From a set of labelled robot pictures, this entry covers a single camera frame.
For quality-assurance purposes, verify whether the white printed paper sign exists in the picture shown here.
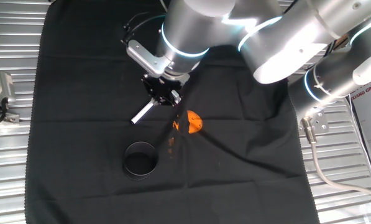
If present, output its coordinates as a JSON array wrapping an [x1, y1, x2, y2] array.
[[350, 79, 371, 191]]

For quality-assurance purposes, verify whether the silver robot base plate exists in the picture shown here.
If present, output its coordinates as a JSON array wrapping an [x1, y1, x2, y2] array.
[[298, 106, 330, 136]]

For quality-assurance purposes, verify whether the grey base cable with connector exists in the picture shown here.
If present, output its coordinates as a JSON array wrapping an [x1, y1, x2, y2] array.
[[300, 117, 371, 205]]

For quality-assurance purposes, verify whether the black cloth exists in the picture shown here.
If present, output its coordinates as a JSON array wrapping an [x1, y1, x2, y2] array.
[[24, 0, 321, 224]]

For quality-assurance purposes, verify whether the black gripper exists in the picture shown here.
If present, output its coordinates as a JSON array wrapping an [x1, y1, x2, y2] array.
[[141, 75, 182, 107]]

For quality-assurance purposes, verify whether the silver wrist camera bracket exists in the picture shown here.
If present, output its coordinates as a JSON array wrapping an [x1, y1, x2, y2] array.
[[125, 39, 173, 78]]

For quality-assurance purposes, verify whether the large orange sticker piece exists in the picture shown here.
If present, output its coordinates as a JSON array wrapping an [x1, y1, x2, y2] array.
[[186, 110, 204, 134]]

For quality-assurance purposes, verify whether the white pen with black cap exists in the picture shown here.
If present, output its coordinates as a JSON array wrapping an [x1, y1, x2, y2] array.
[[130, 99, 157, 125]]

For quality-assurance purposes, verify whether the metal camera stand foot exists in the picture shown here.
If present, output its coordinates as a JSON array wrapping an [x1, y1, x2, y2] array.
[[0, 110, 21, 125]]

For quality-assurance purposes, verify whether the black camera cable with plug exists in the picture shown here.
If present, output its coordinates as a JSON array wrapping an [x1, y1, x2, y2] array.
[[120, 11, 167, 45]]

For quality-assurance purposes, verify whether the black mesh pen holder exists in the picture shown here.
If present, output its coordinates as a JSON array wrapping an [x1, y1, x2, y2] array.
[[122, 141, 160, 182]]

